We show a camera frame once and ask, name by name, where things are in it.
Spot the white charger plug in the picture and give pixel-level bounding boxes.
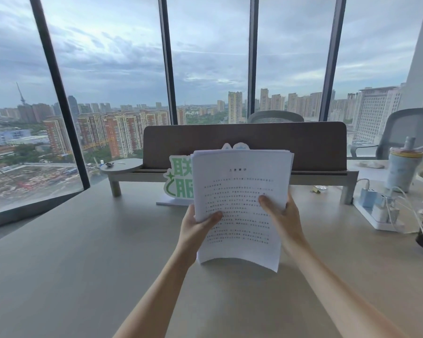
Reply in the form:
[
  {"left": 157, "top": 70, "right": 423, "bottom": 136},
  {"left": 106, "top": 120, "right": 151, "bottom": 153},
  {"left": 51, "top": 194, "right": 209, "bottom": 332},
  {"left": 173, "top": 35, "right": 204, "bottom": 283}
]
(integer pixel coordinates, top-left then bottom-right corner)
[{"left": 374, "top": 196, "right": 400, "bottom": 224}]

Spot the white cable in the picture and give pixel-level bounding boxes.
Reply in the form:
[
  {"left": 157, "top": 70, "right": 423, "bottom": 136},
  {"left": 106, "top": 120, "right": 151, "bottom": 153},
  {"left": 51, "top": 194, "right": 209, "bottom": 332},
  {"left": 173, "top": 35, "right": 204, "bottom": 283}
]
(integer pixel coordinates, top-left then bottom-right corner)
[{"left": 356, "top": 179, "right": 423, "bottom": 257}]

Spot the grey mesh office chair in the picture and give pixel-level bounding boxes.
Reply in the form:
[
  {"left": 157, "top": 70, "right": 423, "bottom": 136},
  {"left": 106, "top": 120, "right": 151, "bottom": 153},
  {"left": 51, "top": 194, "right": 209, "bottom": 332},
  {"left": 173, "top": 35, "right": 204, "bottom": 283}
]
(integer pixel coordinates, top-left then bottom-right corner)
[{"left": 350, "top": 108, "right": 423, "bottom": 160}]

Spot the light blue lidded tumbler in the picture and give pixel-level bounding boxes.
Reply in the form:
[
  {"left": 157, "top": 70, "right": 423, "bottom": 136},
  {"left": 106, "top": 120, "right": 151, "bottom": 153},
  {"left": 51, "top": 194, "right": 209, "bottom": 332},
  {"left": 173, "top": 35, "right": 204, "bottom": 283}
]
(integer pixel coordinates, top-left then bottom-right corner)
[{"left": 386, "top": 137, "right": 423, "bottom": 192}]

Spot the person's right forearm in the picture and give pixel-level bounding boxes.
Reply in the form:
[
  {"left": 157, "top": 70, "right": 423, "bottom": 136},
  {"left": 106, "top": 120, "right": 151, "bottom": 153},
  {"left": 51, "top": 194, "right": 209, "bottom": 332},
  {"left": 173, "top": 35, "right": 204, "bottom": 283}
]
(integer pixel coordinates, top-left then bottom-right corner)
[{"left": 284, "top": 241, "right": 408, "bottom": 338}]

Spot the brown desk divider panel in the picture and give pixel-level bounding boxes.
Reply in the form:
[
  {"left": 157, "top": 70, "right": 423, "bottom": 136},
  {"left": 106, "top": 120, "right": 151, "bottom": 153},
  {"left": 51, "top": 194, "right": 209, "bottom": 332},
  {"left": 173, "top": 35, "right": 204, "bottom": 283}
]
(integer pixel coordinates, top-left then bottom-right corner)
[{"left": 141, "top": 122, "right": 349, "bottom": 172}]

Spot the grey office chair backrest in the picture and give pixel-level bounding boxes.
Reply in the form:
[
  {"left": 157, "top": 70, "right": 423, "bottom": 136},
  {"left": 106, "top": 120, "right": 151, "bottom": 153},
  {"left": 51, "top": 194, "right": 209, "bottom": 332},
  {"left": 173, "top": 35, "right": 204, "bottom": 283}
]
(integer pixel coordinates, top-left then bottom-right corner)
[{"left": 247, "top": 111, "right": 305, "bottom": 124}]

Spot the white power strip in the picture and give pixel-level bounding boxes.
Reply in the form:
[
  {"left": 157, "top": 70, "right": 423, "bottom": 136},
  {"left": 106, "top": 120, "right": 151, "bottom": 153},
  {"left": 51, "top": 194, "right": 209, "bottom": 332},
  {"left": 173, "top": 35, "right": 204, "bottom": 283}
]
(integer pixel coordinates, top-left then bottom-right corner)
[{"left": 352, "top": 197, "right": 406, "bottom": 232}]

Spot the stack of printed white papers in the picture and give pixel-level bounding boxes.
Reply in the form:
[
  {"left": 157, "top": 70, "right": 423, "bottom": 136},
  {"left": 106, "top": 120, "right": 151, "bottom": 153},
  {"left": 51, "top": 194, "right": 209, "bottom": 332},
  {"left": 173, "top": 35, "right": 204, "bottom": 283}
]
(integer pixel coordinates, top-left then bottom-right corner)
[{"left": 191, "top": 149, "right": 294, "bottom": 273}]

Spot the light blue charger plug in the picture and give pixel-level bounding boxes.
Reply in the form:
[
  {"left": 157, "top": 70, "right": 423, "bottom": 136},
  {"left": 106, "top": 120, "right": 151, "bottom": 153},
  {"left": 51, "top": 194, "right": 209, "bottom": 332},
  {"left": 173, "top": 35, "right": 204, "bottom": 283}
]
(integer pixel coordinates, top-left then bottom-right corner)
[{"left": 359, "top": 188, "right": 378, "bottom": 209}]

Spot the green and white cutout sign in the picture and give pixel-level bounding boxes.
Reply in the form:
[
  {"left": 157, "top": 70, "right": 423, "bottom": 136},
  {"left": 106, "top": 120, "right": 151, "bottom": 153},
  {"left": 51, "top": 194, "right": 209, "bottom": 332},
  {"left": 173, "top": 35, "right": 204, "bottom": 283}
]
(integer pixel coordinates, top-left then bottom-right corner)
[{"left": 157, "top": 143, "right": 251, "bottom": 207}]

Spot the person's left hand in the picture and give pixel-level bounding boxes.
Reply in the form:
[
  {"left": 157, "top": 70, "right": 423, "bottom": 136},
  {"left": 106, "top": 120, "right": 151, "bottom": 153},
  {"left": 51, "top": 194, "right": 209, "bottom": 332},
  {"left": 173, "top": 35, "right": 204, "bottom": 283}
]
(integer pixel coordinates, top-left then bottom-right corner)
[{"left": 176, "top": 205, "right": 223, "bottom": 267}]

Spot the person's left forearm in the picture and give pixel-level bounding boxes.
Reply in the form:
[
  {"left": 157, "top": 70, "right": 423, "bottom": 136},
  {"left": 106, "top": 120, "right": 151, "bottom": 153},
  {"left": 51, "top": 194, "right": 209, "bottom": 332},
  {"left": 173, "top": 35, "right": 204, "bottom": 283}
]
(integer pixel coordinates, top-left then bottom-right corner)
[{"left": 114, "top": 250, "right": 198, "bottom": 338}]

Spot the grey desk riser shelf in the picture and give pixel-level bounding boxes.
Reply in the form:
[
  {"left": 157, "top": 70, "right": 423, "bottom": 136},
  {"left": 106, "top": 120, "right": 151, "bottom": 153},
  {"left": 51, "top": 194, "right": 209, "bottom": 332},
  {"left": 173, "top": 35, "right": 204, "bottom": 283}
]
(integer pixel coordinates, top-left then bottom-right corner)
[{"left": 99, "top": 158, "right": 359, "bottom": 205}]

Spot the person's right hand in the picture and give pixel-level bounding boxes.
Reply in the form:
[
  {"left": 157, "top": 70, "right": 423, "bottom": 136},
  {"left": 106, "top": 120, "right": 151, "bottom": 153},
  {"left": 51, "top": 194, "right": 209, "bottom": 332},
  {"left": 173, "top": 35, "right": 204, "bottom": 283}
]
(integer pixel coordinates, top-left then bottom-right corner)
[{"left": 258, "top": 192, "right": 311, "bottom": 254}]

